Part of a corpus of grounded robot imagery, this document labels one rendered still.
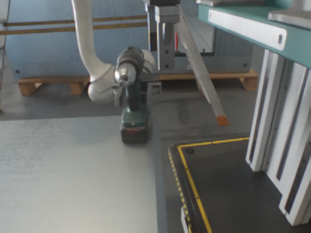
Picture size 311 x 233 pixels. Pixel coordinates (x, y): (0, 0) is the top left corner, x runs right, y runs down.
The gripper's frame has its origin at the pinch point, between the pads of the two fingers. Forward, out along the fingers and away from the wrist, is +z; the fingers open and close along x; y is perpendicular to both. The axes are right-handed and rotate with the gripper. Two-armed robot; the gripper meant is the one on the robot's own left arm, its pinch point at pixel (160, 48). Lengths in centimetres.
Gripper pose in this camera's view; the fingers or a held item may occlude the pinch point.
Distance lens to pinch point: 46.6
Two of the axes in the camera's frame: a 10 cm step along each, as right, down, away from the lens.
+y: -9.9, 0.9, -1.0
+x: 1.3, 4.6, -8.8
